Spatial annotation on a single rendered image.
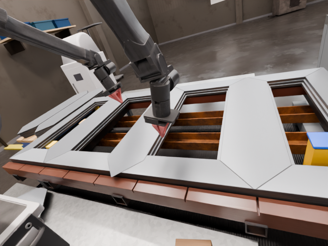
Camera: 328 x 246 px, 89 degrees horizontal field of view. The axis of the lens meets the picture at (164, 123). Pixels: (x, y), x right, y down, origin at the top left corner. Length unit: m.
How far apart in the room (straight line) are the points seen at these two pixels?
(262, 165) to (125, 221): 0.51
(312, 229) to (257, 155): 0.19
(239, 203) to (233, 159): 0.13
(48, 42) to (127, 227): 0.74
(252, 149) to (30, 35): 0.83
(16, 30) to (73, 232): 0.74
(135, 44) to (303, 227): 0.55
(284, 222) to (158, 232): 0.37
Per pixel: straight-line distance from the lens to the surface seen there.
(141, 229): 0.69
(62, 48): 0.83
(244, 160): 0.56
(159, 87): 0.46
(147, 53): 0.43
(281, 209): 0.51
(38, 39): 0.80
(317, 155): 0.60
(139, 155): 0.66
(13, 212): 0.45
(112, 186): 0.65
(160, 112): 0.50
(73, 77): 4.23
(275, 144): 0.61
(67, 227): 0.88
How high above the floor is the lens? 1.25
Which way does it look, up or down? 30 degrees down
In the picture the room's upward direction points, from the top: 19 degrees counter-clockwise
